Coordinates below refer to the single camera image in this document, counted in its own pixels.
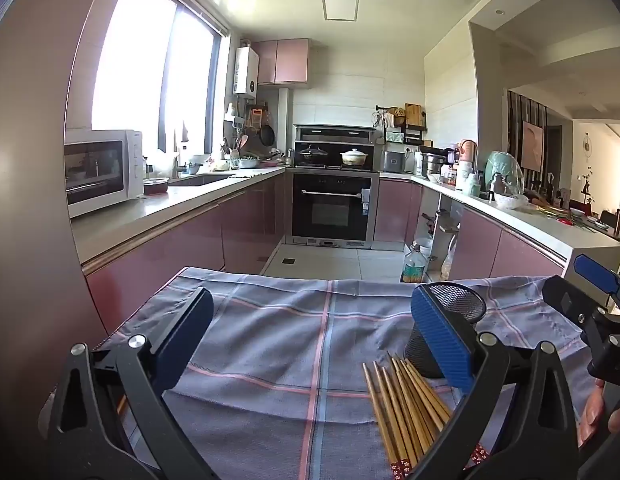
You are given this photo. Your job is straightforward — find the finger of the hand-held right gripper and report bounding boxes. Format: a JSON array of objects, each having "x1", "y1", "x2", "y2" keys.
[
  {"x1": 572, "y1": 254, "x2": 620, "y2": 311},
  {"x1": 541, "y1": 275, "x2": 598, "y2": 343}
]

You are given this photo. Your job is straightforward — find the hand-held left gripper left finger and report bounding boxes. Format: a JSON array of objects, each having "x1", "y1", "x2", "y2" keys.
[{"x1": 40, "y1": 287, "x2": 221, "y2": 480}]

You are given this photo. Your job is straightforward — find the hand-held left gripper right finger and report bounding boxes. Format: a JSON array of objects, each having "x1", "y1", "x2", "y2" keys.
[{"x1": 410, "y1": 285, "x2": 582, "y2": 480}]

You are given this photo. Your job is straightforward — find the black mesh utensil holder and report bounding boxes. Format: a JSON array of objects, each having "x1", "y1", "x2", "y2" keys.
[{"x1": 404, "y1": 282, "x2": 487, "y2": 380}]

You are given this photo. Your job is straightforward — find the bundle of wooden chopsticks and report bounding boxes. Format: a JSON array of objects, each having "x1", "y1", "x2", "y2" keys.
[{"x1": 362, "y1": 351, "x2": 491, "y2": 479}]

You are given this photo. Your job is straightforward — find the person's right hand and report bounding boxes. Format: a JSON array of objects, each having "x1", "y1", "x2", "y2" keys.
[{"x1": 576, "y1": 379, "x2": 620, "y2": 448}]

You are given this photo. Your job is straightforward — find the plastic oil bottle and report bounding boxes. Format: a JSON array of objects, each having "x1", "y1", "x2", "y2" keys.
[{"x1": 400, "y1": 245, "x2": 431, "y2": 285}]

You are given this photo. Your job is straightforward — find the pink kitchen base cabinets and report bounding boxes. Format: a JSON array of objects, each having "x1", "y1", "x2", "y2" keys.
[
  {"x1": 375, "y1": 172, "x2": 620, "y2": 283},
  {"x1": 70, "y1": 165, "x2": 291, "y2": 331}
]

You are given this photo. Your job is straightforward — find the blue plaid tablecloth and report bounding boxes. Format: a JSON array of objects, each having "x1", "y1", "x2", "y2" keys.
[{"x1": 37, "y1": 266, "x2": 598, "y2": 480}]

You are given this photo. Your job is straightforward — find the green plastic bag bundle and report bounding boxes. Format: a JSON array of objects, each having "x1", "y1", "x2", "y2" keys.
[{"x1": 485, "y1": 151, "x2": 523, "y2": 196}]

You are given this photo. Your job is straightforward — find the kitchen sink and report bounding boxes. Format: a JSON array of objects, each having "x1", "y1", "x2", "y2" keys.
[{"x1": 167, "y1": 172, "x2": 236, "y2": 188}]

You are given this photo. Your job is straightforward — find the black integrated stove oven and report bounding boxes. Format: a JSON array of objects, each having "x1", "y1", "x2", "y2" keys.
[{"x1": 285, "y1": 124, "x2": 382, "y2": 250}]

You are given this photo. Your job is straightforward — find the dark slatted room divider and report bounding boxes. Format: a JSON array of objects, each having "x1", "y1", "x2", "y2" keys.
[{"x1": 507, "y1": 91, "x2": 548, "y2": 191}]

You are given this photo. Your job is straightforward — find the steel pressure cooker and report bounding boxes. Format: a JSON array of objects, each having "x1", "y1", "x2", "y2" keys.
[{"x1": 421, "y1": 147, "x2": 448, "y2": 177}]

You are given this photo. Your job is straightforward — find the silver rice cooker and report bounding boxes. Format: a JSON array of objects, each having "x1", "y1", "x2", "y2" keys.
[{"x1": 381, "y1": 150, "x2": 407, "y2": 173}]

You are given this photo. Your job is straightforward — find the white microwave oven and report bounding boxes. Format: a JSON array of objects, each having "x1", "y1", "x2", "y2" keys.
[{"x1": 64, "y1": 129, "x2": 145, "y2": 219}]

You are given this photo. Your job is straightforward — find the white casserole pot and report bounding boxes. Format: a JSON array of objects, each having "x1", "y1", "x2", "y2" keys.
[{"x1": 340, "y1": 147, "x2": 373, "y2": 167}]

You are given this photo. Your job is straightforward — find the black cooking pot with lid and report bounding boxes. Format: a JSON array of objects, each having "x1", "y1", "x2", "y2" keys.
[{"x1": 296, "y1": 144, "x2": 331, "y2": 166}]

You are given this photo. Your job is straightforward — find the large kitchen window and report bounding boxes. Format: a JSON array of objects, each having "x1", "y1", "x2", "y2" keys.
[{"x1": 91, "y1": 0, "x2": 223, "y2": 153}]

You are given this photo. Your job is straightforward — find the rectangular ceiling light panel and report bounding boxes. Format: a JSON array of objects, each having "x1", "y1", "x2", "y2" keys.
[{"x1": 320, "y1": 0, "x2": 362, "y2": 22}]

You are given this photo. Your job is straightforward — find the framed wall picture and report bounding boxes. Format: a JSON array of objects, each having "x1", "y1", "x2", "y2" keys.
[{"x1": 521, "y1": 121, "x2": 545, "y2": 173}]

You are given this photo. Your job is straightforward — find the black wall storage rack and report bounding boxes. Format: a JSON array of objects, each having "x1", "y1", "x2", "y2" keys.
[{"x1": 375, "y1": 104, "x2": 427, "y2": 146}]

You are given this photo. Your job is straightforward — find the white wall water heater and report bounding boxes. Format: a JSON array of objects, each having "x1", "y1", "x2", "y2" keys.
[{"x1": 233, "y1": 46, "x2": 261, "y2": 98}]

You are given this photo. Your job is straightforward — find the pink wall cabinet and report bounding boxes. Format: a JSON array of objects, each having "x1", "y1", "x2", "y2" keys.
[{"x1": 252, "y1": 38, "x2": 310, "y2": 86}]

